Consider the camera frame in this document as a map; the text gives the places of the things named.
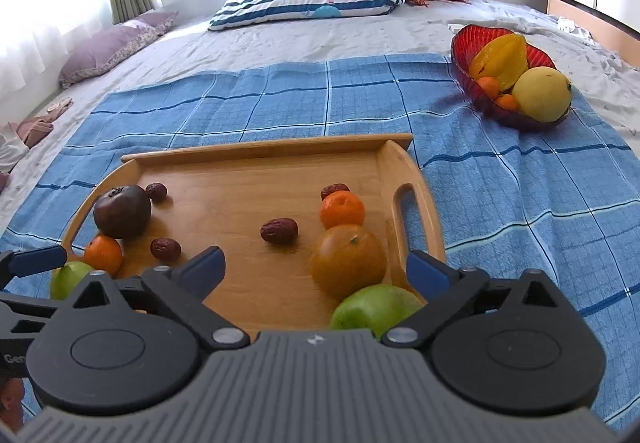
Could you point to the red glass fruit bowl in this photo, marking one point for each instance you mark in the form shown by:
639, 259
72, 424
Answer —
465, 53

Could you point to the yellow mango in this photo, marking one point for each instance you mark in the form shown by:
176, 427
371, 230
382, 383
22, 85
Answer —
542, 95

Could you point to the wooden tray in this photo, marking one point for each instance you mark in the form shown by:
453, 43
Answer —
240, 193

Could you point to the blue checked blanket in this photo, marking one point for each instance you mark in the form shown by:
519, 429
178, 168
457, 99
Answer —
500, 223

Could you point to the yellow starfruit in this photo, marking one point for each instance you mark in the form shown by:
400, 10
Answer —
502, 58

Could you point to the red date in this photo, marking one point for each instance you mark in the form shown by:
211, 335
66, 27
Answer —
279, 231
332, 189
156, 191
165, 248

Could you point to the small kumquat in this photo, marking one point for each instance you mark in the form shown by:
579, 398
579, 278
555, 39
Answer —
506, 102
489, 87

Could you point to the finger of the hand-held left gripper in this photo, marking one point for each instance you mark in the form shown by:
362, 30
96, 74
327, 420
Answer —
37, 260
20, 305

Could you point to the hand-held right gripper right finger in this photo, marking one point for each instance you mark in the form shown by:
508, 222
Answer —
427, 270

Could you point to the purple pillow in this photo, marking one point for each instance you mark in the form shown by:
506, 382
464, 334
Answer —
110, 50

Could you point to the dark pink garment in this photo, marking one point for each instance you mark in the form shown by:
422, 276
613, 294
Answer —
4, 182

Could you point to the large dull orange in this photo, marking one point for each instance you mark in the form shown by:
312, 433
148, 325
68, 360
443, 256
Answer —
347, 263

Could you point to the green apple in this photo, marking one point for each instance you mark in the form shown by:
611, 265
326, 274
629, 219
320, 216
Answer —
375, 310
67, 280

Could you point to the wooden bed side board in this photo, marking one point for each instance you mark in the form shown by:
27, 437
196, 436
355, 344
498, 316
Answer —
600, 30

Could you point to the white crumpled tissue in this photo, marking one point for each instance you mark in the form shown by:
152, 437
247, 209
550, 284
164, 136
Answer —
570, 25

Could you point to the grey bed sheet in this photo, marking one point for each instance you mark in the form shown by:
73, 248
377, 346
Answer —
250, 48

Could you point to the small white flat packet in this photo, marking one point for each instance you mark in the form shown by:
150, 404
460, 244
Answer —
456, 26

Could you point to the orange mandarin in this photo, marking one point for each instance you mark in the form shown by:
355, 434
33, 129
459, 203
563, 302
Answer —
102, 255
342, 210

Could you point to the blue white striped pillow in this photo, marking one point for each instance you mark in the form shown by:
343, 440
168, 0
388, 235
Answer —
280, 5

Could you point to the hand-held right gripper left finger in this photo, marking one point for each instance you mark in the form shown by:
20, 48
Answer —
202, 268

